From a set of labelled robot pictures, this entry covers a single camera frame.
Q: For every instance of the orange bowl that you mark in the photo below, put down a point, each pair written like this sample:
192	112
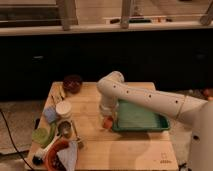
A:
52	162

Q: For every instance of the dark red bowl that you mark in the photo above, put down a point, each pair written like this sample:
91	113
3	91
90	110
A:
72	83

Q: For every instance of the white cloth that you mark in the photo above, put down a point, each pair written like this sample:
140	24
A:
68	156

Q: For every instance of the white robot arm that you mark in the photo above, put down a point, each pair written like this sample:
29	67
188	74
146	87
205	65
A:
195	112

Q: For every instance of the red orange apple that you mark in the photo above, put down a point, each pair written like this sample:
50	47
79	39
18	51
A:
107	122

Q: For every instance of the small metal cup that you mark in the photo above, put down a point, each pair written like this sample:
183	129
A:
64	128

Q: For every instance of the green plastic tray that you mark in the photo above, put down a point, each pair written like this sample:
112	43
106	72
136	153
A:
131	117

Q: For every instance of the wooden utensil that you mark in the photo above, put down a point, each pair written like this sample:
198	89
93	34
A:
58	94

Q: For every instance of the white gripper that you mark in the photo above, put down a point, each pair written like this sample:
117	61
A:
108	106

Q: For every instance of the white handled brush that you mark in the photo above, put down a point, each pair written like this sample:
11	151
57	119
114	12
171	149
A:
40	154

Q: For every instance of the green plastic cup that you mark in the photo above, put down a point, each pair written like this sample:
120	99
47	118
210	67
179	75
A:
40	135

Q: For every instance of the metal spoon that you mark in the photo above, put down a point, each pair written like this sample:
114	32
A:
78	138

